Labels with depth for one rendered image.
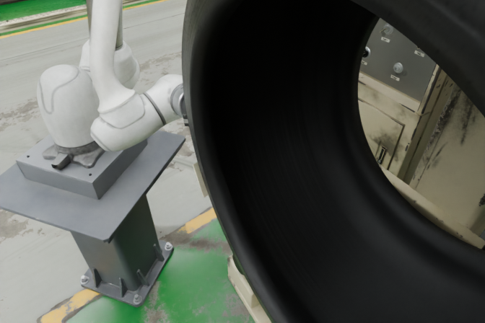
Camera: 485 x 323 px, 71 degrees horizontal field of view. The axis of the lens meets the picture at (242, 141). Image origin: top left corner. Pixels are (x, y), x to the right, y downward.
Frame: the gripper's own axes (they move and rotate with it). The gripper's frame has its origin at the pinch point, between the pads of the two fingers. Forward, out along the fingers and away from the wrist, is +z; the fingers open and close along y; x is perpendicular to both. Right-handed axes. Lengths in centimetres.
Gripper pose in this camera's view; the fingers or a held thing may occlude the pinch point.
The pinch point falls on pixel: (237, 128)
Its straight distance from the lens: 66.2
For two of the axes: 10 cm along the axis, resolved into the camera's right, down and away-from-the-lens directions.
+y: 8.5, -3.3, 4.2
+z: 5.1, 3.2, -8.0
